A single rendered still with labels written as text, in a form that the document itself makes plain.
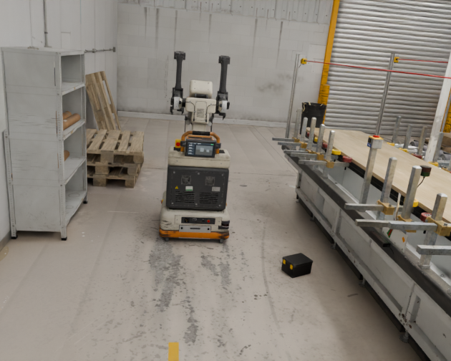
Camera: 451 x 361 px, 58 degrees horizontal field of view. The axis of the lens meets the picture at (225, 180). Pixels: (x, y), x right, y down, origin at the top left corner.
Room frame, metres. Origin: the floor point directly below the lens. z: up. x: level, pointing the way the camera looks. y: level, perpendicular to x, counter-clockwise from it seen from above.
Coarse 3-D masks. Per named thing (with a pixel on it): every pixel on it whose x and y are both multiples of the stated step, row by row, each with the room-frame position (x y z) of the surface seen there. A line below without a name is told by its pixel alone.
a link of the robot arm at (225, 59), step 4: (220, 56) 4.12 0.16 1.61; (224, 56) 4.09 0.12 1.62; (228, 56) 4.11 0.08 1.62; (220, 60) 4.08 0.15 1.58; (224, 60) 4.03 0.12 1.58; (228, 60) 4.05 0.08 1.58; (224, 64) 4.02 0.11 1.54; (224, 68) 4.02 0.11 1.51; (224, 72) 4.01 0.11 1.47; (224, 76) 4.00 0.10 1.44; (224, 80) 4.00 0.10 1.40; (224, 84) 3.99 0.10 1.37; (220, 88) 3.98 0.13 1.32; (224, 88) 3.98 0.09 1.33; (224, 92) 4.02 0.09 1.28
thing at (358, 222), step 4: (356, 220) 2.07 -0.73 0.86; (360, 220) 2.07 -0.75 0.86; (364, 220) 2.08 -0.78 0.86; (368, 220) 2.08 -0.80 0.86; (372, 220) 2.09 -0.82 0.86; (376, 220) 2.09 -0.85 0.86; (380, 220) 2.10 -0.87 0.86; (356, 224) 2.06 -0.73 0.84; (360, 224) 2.06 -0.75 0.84; (364, 224) 2.06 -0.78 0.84; (368, 224) 2.06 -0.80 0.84; (372, 224) 2.07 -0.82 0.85; (376, 224) 2.07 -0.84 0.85; (380, 224) 2.07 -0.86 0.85; (384, 224) 2.08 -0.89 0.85
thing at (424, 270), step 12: (312, 168) 3.65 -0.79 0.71; (324, 180) 3.31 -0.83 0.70; (336, 192) 3.02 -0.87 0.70; (360, 216) 2.57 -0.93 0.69; (372, 228) 2.38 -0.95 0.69; (396, 252) 2.09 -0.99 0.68; (408, 252) 2.06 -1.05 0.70; (408, 264) 1.96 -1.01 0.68; (420, 264) 1.89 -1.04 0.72; (420, 276) 1.85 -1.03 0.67; (432, 276) 1.81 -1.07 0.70; (432, 288) 1.74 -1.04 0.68; (444, 288) 1.71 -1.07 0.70; (444, 300) 1.65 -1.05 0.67
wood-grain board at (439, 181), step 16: (336, 144) 3.92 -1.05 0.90; (352, 144) 3.99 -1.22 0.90; (384, 144) 4.15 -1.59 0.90; (352, 160) 3.35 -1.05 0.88; (384, 160) 3.39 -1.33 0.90; (400, 160) 3.45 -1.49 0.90; (416, 160) 3.51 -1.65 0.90; (384, 176) 2.88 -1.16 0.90; (400, 176) 2.92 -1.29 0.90; (432, 176) 3.01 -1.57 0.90; (448, 176) 3.06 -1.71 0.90; (400, 192) 2.58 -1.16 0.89; (416, 192) 2.56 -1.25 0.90; (432, 192) 2.59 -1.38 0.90; (448, 192) 2.63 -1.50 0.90; (432, 208) 2.26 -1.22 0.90; (448, 208) 2.29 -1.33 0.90
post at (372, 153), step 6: (372, 150) 2.64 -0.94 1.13; (372, 156) 2.64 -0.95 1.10; (372, 162) 2.64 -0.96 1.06; (366, 168) 2.66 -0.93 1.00; (372, 168) 2.64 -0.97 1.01; (366, 174) 2.65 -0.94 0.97; (366, 180) 2.64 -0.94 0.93; (366, 186) 2.64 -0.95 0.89; (366, 192) 2.64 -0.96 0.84; (360, 198) 2.66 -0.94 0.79; (366, 198) 2.64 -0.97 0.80; (360, 210) 2.63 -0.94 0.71
